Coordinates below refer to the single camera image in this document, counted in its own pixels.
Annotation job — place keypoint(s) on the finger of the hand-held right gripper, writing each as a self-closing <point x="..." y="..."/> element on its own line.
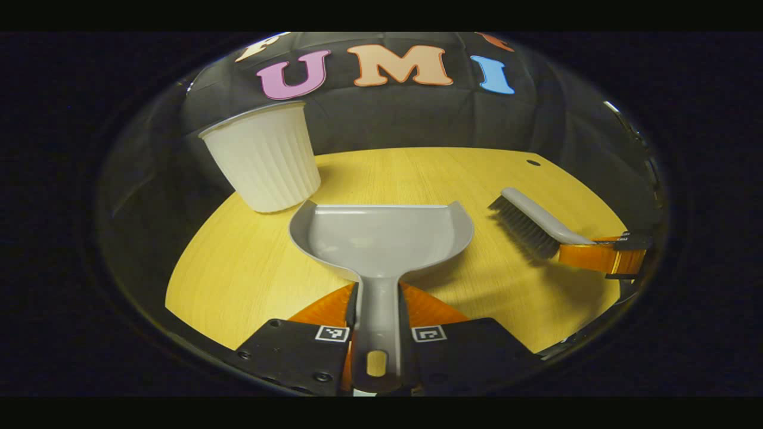
<point x="602" y="257"/>

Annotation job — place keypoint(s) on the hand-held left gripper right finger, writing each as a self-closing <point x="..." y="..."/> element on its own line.
<point x="471" y="351"/>

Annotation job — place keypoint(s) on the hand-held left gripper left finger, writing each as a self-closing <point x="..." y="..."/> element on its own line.
<point x="286" y="357"/>

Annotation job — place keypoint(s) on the small grey broom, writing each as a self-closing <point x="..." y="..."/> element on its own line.
<point x="530" y="223"/>

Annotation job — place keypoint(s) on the grey plastic dustpan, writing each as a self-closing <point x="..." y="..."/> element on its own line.
<point x="381" y="238"/>

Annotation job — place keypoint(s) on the white ribbed garbage bin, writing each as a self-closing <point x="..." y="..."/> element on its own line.
<point x="268" y="161"/>

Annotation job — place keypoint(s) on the black backdrop cloth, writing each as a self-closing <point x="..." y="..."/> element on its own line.
<point x="393" y="119"/>

